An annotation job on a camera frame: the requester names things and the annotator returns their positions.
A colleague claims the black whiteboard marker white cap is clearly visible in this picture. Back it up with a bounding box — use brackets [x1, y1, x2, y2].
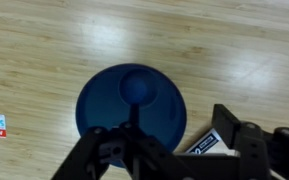
[185, 128, 237, 156]

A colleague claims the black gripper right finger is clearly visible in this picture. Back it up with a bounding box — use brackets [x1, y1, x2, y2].
[211, 103, 289, 180]

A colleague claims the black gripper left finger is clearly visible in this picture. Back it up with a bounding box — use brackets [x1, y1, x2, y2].
[50, 103, 193, 180]

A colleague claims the dark blue plastic cup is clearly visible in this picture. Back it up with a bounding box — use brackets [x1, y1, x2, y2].
[75, 63, 188, 168]

